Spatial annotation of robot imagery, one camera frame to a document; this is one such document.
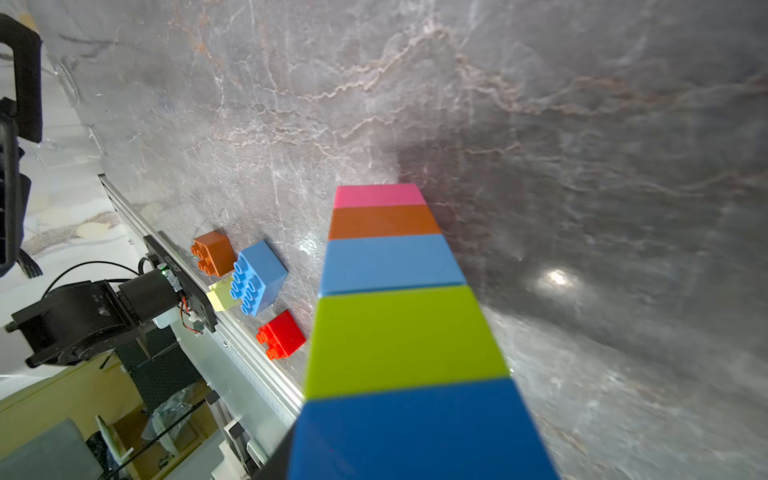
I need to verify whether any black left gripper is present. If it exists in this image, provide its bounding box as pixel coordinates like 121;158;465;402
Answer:
1;14;43;279

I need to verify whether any orange small lego brick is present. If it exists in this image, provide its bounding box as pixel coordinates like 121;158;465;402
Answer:
328;205;441;240

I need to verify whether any pink small lego brick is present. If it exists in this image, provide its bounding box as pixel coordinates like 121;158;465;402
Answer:
333;184;426;209

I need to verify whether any lime green small lego brick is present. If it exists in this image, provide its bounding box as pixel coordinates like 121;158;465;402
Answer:
304;285;509;401

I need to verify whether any dark blue small lego brick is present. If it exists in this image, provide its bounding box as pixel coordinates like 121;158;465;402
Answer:
287;378;558;479

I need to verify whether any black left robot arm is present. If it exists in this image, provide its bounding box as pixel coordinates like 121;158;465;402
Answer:
1;15;182;368

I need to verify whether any brown-orange lego brick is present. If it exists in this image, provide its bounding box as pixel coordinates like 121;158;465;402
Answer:
190;231;236;277

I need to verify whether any light blue long lego brick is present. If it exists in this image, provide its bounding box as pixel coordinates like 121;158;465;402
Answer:
230;240;288;316

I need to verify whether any red lego brick left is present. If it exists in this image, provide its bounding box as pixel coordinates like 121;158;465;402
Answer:
256;310;306;360

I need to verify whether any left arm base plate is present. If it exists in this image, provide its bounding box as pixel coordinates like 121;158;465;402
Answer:
143;235;218;333

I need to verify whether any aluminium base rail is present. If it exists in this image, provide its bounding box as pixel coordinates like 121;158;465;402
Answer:
99;174;303;425

